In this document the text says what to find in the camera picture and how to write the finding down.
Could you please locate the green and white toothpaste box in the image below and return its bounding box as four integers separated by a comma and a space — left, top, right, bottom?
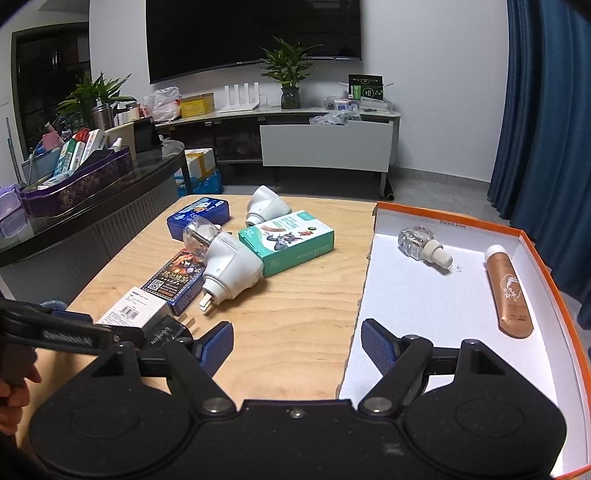
53, 138, 88, 178

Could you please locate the white plug-in heater with bottle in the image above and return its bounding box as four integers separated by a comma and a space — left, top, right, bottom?
183, 217, 265, 315

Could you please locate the green and black box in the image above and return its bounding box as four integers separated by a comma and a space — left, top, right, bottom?
348, 74, 385, 101

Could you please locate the white tv stand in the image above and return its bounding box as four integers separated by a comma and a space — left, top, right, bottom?
154, 106, 402, 200

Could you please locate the red and white box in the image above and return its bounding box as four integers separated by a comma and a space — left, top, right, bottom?
81, 129, 108, 162

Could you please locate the light purple packet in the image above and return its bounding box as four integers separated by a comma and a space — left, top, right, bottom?
0, 184, 24, 238

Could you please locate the yellow box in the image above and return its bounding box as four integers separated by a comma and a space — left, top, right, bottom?
179, 92, 216, 118

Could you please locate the white power adapter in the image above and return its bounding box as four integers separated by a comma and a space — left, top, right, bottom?
95, 286, 174, 333

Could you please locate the clear plastic bag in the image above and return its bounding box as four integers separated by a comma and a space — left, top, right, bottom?
309, 111, 365, 126

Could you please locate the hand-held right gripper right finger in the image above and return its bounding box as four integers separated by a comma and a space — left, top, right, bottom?
358, 318, 509, 417

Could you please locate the potted plant in dark vase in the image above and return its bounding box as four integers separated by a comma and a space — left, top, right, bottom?
259, 37, 324, 110

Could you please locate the blue tin box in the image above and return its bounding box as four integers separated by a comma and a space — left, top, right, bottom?
167, 196, 230, 241

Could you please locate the white and yellow carton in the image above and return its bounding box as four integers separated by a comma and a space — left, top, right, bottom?
185, 148, 217, 181

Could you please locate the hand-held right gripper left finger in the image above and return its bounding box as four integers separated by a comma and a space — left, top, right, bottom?
88, 320, 237, 418

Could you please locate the black television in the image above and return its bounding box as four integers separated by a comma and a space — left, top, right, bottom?
145, 0, 362, 85

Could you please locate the potted plant in metal pot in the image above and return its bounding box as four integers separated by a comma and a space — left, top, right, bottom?
55, 71, 137, 132

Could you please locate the black smart display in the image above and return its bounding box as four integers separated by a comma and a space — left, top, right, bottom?
134, 117, 163, 152

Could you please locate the blue plastic bag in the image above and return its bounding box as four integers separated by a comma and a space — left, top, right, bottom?
178, 170, 222, 197

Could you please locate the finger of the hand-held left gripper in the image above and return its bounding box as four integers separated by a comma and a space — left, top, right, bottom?
99, 324, 147, 349

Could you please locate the white plastic bag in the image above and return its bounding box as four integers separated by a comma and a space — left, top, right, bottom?
141, 86, 182, 123

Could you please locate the purple tin box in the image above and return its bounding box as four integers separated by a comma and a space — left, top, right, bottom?
21, 148, 134, 219

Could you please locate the black charger plug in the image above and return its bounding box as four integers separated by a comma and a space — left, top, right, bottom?
142, 314, 197, 354

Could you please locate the dark playing card box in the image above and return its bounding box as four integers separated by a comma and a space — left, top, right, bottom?
141, 248, 206, 317

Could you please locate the blue curtain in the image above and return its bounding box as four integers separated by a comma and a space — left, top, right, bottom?
487, 0, 591, 328

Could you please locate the white router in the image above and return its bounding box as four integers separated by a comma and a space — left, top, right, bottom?
217, 82, 260, 114

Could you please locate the green bandage box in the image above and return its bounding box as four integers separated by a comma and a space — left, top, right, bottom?
238, 210, 335, 278

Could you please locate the clear glass refill bottle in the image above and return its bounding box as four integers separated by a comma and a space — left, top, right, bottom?
398, 225, 455, 268

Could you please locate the person's left hand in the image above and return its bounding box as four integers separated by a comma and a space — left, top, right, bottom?
0, 364, 42, 437

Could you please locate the orange-rimmed white box tray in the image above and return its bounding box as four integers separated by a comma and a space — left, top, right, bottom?
337, 200, 591, 478

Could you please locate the black glass side table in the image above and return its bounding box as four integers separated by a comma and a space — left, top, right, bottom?
0, 138, 192, 301

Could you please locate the copper cosmetic tube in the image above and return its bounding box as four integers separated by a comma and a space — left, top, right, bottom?
484, 244, 535, 339

